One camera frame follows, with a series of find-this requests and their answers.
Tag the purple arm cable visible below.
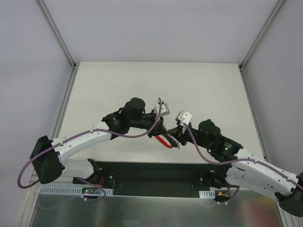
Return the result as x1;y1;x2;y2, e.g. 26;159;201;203
18;96;164;189
184;124;303;191

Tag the white cable duct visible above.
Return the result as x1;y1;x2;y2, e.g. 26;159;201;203
40;185;114;196
199;190;216;199

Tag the red handled metal key holder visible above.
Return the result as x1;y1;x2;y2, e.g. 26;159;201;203
155;134;180;149

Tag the left white cable duct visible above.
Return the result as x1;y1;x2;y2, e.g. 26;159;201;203
40;185;114;196

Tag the right white cable duct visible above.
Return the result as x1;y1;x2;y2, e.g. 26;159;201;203
199;190;216;199

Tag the aluminium frame post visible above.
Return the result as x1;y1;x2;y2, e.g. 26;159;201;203
36;0;77;69
239;0;286;71

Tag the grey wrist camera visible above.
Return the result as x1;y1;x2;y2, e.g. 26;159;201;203
175;111;192;127
153;102;170;117

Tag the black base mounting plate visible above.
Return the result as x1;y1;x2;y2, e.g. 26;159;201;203
71;160;246;197

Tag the aluminium table rail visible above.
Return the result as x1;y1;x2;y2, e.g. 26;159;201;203
239;67;298;227
15;63;80;227

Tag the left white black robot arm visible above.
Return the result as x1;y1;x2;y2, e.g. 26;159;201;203
30;97;169;184

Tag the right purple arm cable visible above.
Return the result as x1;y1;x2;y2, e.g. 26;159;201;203
184;124;303;191

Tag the right aluminium frame post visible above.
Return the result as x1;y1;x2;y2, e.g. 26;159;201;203
239;0;286;71

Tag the right aluminium table rail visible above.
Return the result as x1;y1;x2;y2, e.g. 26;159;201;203
239;67;298;227

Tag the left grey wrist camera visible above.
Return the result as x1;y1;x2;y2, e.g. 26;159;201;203
153;102;170;117

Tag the left aluminium table rail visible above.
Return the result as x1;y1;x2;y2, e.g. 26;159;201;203
15;63;80;227

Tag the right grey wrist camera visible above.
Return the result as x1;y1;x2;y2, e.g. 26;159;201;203
175;111;192;127

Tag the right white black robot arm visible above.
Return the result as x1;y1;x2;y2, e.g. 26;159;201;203
169;119;303;217

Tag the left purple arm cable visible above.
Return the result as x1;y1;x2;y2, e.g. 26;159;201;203
18;96;164;189

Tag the left aluminium frame post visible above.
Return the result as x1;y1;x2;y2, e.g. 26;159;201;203
36;0;77;69

